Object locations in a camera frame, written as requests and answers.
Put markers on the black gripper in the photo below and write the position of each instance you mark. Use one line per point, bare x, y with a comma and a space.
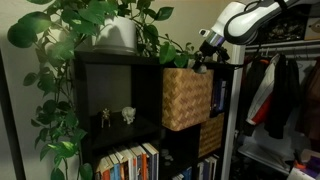
215, 52

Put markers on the large woven bamboo basket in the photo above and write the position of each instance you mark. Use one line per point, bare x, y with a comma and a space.
186, 98

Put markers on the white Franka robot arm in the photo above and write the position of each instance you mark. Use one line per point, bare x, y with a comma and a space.
246, 20

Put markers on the small woven bamboo basket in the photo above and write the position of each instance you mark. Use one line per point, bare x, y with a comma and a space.
211, 135

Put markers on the blue circuits book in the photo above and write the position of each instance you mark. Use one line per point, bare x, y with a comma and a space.
217, 95

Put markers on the white clothes rack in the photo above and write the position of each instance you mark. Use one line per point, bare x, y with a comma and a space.
234, 100

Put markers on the black hanging jacket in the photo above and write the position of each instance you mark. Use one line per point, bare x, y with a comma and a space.
253, 76

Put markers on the black cube bookshelf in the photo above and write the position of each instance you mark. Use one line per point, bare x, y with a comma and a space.
146, 96

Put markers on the white and red jacket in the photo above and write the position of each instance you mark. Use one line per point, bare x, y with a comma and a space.
266, 90

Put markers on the white plant pot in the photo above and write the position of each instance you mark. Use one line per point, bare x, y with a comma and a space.
116, 35

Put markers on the white elephant figurine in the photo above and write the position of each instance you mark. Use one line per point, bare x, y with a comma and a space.
128, 115

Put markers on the long black hanging garment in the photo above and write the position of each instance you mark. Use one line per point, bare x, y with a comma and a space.
283, 100

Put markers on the patterned storage box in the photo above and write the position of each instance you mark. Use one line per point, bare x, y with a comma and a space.
286, 28

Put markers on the grey round disc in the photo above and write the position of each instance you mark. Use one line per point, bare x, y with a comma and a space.
164, 152
169, 157

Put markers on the white book row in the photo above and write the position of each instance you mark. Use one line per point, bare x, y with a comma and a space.
208, 168

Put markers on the gold figurine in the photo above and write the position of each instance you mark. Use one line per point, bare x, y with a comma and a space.
106, 117

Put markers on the white low shelf board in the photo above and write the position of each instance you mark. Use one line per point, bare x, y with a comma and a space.
260, 156

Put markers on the small blue book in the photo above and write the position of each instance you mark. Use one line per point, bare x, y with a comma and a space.
187, 174

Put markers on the cardboard box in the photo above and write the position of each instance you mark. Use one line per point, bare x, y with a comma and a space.
313, 30

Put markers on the brown hanging garment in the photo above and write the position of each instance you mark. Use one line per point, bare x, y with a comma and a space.
311, 100

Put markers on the orange red book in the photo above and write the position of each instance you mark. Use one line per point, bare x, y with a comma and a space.
143, 166

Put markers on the plain white book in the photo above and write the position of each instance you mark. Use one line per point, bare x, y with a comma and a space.
131, 165

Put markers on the thin orange book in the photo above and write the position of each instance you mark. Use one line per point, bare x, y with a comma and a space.
122, 171

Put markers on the light blue book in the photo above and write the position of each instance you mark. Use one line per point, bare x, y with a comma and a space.
115, 168

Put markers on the green potted pothos plant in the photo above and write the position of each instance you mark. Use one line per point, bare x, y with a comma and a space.
63, 50

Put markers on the white box with clutter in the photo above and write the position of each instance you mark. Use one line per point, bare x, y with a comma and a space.
301, 171

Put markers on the dark slanted pole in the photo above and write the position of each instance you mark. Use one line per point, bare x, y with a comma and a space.
11, 133

